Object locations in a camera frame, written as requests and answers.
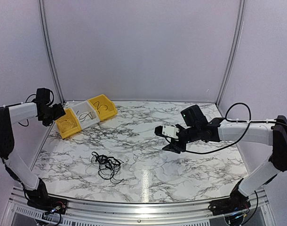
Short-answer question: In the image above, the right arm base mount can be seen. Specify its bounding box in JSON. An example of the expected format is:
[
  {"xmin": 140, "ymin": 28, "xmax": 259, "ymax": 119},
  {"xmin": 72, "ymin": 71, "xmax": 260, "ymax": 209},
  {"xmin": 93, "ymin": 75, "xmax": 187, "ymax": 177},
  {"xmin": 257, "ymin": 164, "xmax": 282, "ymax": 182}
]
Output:
[{"xmin": 208, "ymin": 194, "xmax": 251, "ymax": 216}]

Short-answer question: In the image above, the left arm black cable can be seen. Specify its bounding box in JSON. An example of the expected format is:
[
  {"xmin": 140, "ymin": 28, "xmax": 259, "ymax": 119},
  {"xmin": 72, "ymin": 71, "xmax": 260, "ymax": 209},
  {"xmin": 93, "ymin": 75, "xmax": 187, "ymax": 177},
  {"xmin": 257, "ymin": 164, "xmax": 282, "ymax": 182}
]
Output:
[{"xmin": 17, "ymin": 90, "xmax": 55, "ymax": 127}]

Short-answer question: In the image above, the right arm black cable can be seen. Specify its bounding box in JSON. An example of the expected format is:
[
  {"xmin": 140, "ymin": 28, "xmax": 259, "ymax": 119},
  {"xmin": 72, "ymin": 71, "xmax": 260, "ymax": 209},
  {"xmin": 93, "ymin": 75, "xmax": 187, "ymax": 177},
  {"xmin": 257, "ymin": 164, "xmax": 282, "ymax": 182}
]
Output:
[{"xmin": 167, "ymin": 102, "xmax": 287, "ymax": 156}]

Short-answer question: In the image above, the yellow bin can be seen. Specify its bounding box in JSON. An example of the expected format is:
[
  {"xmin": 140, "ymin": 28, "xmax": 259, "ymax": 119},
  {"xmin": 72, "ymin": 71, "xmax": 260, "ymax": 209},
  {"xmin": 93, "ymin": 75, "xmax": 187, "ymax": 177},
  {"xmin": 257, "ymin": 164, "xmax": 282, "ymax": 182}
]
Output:
[
  {"xmin": 56, "ymin": 108, "xmax": 81, "ymax": 139},
  {"xmin": 88, "ymin": 94, "xmax": 117, "ymax": 121}
]

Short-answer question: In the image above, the corner aluminium post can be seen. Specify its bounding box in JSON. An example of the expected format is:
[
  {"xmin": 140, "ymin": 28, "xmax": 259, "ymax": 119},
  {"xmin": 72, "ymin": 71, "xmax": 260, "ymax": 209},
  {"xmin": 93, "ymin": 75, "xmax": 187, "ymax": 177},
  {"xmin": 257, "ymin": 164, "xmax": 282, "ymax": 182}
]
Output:
[
  {"xmin": 38, "ymin": 0, "xmax": 65, "ymax": 104},
  {"xmin": 215, "ymin": 0, "xmax": 247, "ymax": 107}
]

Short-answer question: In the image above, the thin black cable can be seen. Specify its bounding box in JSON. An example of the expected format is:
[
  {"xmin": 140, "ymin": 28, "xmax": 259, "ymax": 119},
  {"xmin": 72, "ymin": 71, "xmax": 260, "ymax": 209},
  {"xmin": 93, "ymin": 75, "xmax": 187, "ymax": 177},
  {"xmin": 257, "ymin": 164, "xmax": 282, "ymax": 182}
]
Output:
[{"xmin": 77, "ymin": 112, "xmax": 95, "ymax": 123}]

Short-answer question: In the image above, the black tangled cable bundle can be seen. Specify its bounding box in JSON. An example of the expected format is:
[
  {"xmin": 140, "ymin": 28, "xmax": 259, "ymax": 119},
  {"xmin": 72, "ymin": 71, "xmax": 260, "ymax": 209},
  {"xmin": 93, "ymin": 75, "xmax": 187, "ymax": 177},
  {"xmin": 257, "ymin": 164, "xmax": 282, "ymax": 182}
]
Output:
[{"xmin": 90, "ymin": 152, "xmax": 125, "ymax": 186}]

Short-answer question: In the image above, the left corner aluminium post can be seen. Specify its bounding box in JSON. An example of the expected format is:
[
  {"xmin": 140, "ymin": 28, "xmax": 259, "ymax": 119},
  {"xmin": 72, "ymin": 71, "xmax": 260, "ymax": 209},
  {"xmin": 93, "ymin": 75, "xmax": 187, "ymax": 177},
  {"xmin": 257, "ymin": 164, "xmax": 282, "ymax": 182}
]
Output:
[{"xmin": 38, "ymin": 0, "xmax": 65, "ymax": 104}]

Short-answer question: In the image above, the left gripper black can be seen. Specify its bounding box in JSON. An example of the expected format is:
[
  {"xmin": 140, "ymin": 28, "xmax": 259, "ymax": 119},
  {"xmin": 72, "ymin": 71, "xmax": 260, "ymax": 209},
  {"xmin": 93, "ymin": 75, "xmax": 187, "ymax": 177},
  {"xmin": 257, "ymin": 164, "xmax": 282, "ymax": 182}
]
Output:
[{"xmin": 40, "ymin": 103, "xmax": 65, "ymax": 126}]

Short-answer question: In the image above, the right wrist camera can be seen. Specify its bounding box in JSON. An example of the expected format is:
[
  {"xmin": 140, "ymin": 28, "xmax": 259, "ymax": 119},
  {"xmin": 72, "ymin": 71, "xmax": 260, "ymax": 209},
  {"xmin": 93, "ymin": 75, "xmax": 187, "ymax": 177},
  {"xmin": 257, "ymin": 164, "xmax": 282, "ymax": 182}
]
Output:
[{"xmin": 154, "ymin": 124, "xmax": 185, "ymax": 140}]

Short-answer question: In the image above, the right corner aluminium post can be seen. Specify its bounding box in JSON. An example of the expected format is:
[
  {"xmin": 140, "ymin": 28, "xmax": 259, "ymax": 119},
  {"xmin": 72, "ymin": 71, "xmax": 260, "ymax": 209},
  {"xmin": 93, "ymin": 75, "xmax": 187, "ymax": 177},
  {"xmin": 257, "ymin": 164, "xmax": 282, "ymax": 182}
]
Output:
[{"xmin": 215, "ymin": 0, "xmax": 247, "ymax": 107}]

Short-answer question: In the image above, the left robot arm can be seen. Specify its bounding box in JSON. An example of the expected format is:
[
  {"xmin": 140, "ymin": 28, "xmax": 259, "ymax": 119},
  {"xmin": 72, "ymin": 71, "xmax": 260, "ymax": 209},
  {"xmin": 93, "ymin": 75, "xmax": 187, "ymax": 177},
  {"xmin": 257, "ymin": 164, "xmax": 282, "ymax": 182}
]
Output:
[{"xmin": 0, "ymin": 88, "xmax": 65, "ymax": 210}]

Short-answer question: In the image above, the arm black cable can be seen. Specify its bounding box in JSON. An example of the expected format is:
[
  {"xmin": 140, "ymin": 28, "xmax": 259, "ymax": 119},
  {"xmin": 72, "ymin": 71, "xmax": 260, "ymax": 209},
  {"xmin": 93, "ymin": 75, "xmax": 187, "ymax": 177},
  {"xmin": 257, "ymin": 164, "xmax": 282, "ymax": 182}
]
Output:
[
  {"xmin": 17, "ymin": 90, "xmax": 55, "ymax": 127},
  {"xmin": 167, "ymin": 102, "xmax": 287, "ymax": 156}
]

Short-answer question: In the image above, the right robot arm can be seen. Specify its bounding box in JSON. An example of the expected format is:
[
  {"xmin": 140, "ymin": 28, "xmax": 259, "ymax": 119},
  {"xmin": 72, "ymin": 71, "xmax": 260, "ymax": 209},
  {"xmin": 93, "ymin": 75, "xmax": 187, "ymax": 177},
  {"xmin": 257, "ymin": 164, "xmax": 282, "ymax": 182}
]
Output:
[{"xmin": 154, "ymin": 105, "xmax": 287, "ymax": 211}]

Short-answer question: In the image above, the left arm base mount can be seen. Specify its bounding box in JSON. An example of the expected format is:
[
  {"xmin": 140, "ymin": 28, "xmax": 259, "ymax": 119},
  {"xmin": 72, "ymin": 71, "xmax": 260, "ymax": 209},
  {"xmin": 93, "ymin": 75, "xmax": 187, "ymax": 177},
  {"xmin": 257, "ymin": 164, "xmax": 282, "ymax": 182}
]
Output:
[{"xmin": 24, "ymin": 193, "xmax": 68, "ymax": 214}]

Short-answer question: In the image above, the aluminium front rail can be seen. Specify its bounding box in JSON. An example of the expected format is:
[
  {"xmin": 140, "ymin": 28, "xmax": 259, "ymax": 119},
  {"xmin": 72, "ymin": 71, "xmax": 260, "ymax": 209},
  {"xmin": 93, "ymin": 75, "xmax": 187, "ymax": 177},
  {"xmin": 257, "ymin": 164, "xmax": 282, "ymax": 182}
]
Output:
[{"xmin": 2, "ymin": 186, "xmax": 276, "ymax": 226}]

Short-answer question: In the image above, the white bin middle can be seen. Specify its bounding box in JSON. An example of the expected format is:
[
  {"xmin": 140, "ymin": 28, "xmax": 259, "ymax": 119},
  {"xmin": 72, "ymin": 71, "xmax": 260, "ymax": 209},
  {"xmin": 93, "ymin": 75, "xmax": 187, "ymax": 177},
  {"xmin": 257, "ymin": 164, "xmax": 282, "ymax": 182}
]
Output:
[{"xmin": 71, "ymin": 101, "xmax": 100, "ymax": 129}]

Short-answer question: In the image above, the yellow bin near left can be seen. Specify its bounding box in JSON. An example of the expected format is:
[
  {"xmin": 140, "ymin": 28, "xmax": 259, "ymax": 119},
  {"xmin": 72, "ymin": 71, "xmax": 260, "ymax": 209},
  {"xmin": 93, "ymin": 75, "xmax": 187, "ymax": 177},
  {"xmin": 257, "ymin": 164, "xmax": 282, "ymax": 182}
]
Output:
[{"xmin": 56, "ymin": 108, "xmax": 81, "ymax": 139}]

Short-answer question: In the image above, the purple cable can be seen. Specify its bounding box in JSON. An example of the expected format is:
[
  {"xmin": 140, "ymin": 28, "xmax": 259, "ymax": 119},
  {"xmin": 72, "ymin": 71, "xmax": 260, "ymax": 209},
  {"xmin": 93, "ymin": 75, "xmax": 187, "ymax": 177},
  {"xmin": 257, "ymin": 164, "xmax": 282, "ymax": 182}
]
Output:
[{"xmin": 94, "ymin": 101, "xmax": 110, "ymax": 113}]

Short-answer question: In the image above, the yellow bin far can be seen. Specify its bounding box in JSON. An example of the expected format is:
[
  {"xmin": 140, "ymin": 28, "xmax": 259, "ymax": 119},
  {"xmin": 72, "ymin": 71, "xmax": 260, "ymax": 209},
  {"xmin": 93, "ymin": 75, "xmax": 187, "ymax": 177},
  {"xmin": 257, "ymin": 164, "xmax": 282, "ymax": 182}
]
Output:
[{"xmin": 88, "ymin": 94, "xmax": 117, "ymax": 121}]

